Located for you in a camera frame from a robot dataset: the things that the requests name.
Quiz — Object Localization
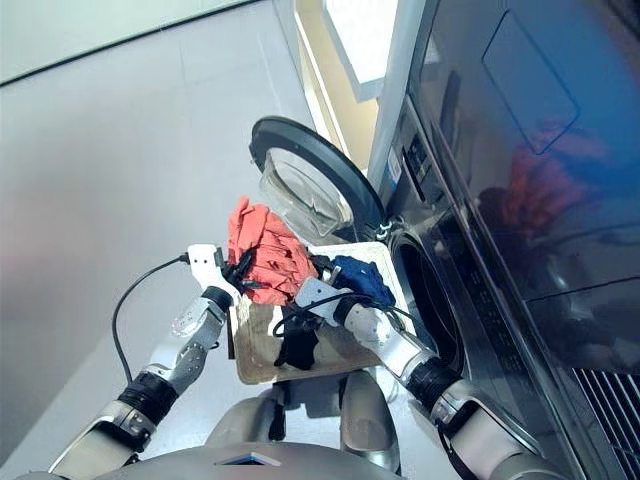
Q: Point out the red garment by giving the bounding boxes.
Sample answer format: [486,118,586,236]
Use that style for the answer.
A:
[227,195,321,306]

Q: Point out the silver robot torso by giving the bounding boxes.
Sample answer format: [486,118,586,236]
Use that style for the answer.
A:
[114,439,401,480]

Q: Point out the grey washing machine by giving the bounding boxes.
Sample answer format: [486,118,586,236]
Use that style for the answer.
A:
[367,0,640,480]

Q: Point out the round glass washing machine door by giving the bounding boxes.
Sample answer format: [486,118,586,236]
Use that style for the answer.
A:
[248,115,389,251]

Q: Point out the bright window with beige frame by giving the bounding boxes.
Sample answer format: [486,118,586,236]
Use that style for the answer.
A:
[294,0,401,166]

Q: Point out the blue garment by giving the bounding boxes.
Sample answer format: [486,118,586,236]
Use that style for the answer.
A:
[332,254,396,307]

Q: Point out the silver robot leg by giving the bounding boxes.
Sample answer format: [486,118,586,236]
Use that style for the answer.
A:
[205,388,289,447]
[339,372,401,476]

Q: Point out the pale woven basket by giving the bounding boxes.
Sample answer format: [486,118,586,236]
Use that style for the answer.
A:
[227,241,419,386]

